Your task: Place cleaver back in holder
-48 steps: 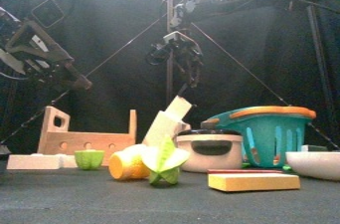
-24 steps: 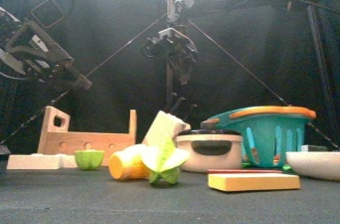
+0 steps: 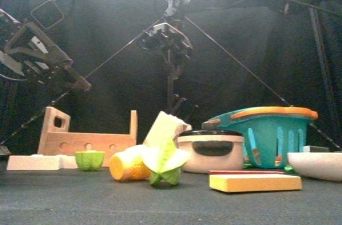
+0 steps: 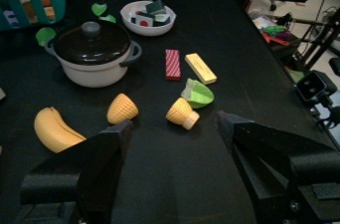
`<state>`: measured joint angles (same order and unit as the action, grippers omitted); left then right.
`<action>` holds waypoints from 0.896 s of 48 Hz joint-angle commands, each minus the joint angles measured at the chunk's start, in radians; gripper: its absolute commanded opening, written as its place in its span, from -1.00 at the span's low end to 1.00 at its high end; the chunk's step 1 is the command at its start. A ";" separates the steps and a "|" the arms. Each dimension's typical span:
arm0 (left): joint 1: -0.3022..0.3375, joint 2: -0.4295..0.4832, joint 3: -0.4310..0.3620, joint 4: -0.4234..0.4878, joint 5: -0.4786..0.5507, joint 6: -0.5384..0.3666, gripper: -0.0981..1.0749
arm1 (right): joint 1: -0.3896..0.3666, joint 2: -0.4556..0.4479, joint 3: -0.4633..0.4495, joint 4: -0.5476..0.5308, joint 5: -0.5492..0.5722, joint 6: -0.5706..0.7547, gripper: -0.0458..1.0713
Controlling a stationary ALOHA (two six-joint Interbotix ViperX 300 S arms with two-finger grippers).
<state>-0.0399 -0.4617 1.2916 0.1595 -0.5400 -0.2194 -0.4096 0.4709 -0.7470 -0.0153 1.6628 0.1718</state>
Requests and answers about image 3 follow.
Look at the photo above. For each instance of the dark slanted frame post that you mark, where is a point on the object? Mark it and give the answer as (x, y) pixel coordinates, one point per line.
(319, 69)

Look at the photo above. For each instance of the green toy vegetable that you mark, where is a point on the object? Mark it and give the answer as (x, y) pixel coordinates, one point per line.
(290, 169)
(247, 166)

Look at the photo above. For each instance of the wooden toy crate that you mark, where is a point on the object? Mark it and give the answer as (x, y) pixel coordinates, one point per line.
(100, 139)

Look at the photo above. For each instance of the red flat strip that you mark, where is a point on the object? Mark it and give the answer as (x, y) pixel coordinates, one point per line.
(244, 172)

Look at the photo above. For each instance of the white flat toy block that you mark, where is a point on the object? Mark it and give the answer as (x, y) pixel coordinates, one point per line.
(33, 163)

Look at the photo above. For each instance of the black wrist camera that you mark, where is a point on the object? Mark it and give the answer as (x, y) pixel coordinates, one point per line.
(45, 14)
(147, 41)

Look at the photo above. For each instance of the light grey round pan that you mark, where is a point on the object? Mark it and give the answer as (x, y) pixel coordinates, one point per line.
(315, 165)

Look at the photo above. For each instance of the yellow flat toy block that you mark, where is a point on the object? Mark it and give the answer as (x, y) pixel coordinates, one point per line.
(254, 184)

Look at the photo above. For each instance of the small grey box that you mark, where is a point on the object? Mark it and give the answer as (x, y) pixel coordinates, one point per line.
(315, 149)

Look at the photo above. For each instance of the grey vertical frame pole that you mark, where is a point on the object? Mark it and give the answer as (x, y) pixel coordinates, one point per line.
(169, 89)

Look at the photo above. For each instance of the yellow plastic cup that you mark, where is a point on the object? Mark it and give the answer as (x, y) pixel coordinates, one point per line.
(127, 169)

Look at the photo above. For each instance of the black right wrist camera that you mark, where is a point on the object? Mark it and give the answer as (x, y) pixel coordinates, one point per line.
(147, 41)

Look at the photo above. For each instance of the white wooden knife holder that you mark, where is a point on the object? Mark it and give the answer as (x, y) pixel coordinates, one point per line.
(160, 132)

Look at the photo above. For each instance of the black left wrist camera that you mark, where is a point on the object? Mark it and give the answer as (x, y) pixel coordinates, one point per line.
(45, 14)

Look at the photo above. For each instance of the white toy pot black lid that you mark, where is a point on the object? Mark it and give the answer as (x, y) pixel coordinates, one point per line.
(208, 162)

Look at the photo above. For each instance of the teal basket orange rim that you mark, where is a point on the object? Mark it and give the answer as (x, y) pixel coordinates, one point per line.
(267, 125)

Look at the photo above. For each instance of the orange toy food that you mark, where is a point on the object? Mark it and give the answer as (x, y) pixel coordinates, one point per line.
(278, 159)
(256, 154)

